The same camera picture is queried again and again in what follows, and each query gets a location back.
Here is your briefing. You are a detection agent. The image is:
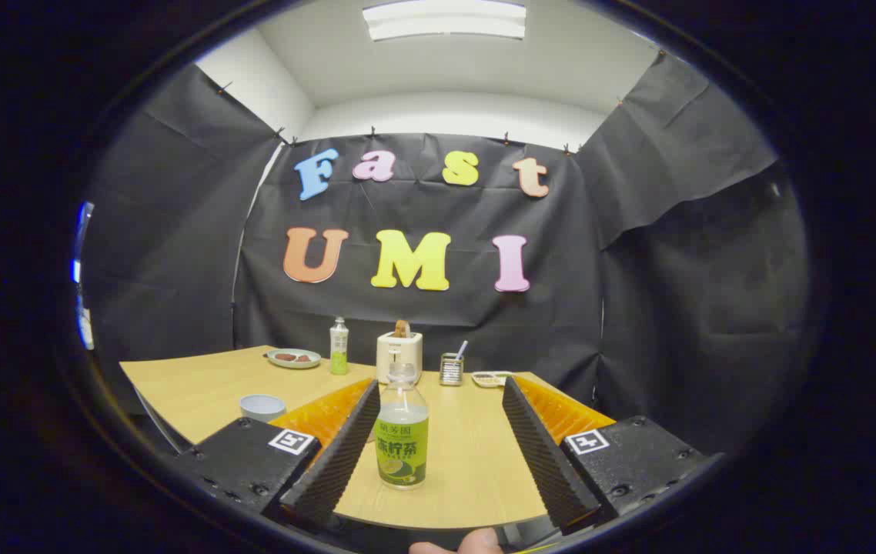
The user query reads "wooden table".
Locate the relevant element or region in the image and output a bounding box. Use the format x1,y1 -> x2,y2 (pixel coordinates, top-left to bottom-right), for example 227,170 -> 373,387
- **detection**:
119,345 -> 616,532

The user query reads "pale green plate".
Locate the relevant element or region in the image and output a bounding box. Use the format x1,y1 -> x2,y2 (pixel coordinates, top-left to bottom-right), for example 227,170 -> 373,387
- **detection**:
266,349 -> 322,369

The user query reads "white toaster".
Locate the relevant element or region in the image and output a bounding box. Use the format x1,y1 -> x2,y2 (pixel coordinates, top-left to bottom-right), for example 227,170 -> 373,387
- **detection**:
376,331 -> 423,384

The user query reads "black backdrop cloth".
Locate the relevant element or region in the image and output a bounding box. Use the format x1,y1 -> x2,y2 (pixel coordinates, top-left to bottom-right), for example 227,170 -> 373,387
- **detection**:
80,54 -> 812,455

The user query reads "green label juice bottle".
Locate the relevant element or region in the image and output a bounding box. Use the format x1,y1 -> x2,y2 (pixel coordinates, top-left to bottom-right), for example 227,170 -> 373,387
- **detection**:
373,362 -> 430,490

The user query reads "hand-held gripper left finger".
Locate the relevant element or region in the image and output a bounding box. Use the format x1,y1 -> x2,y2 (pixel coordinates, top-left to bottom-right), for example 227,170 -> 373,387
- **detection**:
176,377 -> 382,532

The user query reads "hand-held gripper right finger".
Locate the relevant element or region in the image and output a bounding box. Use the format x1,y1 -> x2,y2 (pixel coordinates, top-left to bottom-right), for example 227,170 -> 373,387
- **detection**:
501,375 -> 724,536

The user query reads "small white-capped green bottle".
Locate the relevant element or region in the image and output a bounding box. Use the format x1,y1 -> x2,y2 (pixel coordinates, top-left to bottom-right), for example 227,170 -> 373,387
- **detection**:
329,316 -> 349,375

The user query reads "ceiling light panel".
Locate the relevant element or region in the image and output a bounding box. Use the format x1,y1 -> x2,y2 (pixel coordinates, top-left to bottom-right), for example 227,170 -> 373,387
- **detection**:
362,0 -> 527,42

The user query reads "white cup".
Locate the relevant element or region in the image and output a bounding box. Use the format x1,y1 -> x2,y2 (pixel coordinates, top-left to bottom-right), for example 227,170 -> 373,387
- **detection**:
239,394 -> 286,424

